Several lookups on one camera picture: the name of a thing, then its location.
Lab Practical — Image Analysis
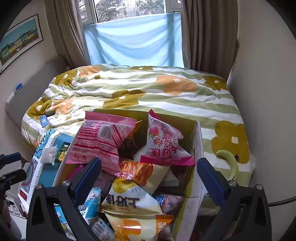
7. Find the pink strawberry candy bag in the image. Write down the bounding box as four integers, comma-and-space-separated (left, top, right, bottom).
140, 110, 195, 166

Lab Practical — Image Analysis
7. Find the yellow white chips bag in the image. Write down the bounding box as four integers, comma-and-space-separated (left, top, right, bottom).
100, 161, 170, 215

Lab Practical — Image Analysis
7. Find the floral striped duvet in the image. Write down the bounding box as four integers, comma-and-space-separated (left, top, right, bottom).
21, 64, 254, 186

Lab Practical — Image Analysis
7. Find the framed town picture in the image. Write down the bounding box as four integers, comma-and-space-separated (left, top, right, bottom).
1, 14, 44, 74

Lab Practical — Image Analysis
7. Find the red striped pink snack bag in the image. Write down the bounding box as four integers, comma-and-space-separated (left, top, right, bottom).
66, 111, 137, 176

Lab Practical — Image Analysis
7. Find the purple snack bag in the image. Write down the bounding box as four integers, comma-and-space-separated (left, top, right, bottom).
68, 165, 84, 181

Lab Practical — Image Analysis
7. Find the white orange cheese chips bag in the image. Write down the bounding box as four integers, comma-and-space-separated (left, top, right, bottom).
105, 211, 174, 241

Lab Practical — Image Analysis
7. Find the window with white frame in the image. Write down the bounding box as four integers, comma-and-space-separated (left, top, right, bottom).
78, 0, 181, 25

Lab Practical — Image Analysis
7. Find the right beige curtain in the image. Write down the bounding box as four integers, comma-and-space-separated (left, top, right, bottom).
181, 0, 239, 80

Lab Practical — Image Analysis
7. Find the grey headboard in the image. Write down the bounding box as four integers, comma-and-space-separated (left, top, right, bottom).
6, 57, 67, 128

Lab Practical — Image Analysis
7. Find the small white translucent packet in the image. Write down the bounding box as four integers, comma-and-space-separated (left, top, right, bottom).
40, 145, 58, 166

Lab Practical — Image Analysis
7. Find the dark red spicy snack bag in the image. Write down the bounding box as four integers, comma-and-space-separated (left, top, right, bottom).
154, 194, 185, 214

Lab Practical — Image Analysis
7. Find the light blue window cloth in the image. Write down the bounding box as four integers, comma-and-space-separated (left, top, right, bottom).
84, 13, 184, 67

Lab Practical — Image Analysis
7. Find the dark green cracker packet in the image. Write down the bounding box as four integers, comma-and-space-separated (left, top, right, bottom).
56, 142, 70, 162

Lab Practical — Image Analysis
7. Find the blue tag on duvet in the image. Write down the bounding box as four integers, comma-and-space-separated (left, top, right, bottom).
40, 115, 49, 128

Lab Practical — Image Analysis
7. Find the black cable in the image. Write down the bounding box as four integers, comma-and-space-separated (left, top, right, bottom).
268, 196, 296, 207

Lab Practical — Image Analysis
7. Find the left beige curtain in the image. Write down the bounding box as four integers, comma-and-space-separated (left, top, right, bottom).
45, 0, 91, 68

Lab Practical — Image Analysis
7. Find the green banana ring toy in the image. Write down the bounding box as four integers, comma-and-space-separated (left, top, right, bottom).
216, 150, 239, 181

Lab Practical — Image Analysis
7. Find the light blue snack bag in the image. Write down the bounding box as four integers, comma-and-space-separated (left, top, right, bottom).
55, 187, 114, 241

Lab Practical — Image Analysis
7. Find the green cardboard storage box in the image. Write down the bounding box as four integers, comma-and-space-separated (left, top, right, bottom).
54, 109, 203, 240

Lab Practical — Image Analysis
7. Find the beige curtain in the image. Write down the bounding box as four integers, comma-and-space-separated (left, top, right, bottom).
181, 0, 239, 80
45, 0, 91, 68

